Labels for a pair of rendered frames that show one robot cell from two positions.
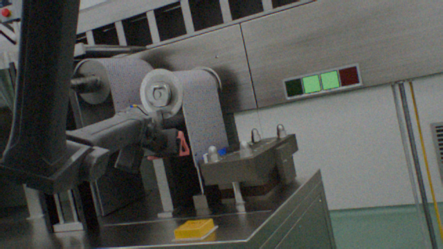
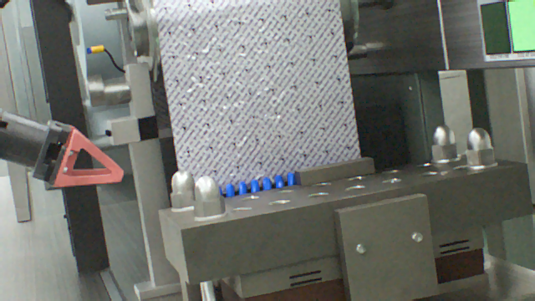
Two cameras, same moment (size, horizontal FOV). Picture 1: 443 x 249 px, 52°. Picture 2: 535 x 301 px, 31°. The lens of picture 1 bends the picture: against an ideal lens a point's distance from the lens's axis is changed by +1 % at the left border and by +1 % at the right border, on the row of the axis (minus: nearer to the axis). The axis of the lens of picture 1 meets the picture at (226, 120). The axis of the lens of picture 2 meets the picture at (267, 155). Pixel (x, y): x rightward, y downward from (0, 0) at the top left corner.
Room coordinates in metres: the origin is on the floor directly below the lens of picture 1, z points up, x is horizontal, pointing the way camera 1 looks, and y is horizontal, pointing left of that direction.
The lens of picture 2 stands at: (0.64, -0.86, 1.20)
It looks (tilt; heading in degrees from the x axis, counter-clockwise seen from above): 6 degrees down; 50
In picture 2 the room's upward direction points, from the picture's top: 8 degrees counter-clockwise
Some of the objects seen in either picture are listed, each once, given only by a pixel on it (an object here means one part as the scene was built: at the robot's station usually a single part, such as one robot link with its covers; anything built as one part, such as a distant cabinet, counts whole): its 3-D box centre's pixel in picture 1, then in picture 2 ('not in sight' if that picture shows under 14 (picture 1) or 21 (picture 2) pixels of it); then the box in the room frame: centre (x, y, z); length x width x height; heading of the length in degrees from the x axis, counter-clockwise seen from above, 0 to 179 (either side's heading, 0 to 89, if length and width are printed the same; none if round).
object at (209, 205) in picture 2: (244, 148); (207, 196); (1.24, -0.03, 1.05); 0.04 x 0.04 x 0.04
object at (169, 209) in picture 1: (159, 163); (140, 181); (1.31, 0.22, 1.05); 0.06 x 0.05 x 0.31; 154
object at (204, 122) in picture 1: (208, 129); (265, 119); (1.41, 0.06, 1.11); 0.23 x 0.01 x 0.18; 154
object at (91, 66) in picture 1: (118, 80); not in sight; (1.56, 0.34, 1.33); 0.25 x 0.14 x 0.14; 154
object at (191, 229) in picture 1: (194, 229); not in sight; (1.05, 0.13, 0.91); 0.07 x 0.07 x 0.02; 64
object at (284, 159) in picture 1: (286, 162); (387, 252); (1.37, -0.15, 0.96); 0.10 x 0.03 x 0.11; 154
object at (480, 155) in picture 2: (280, 130); (479, 146); (1.52, -0.17, 1.05); 0.04 x 0.04 x 0.04
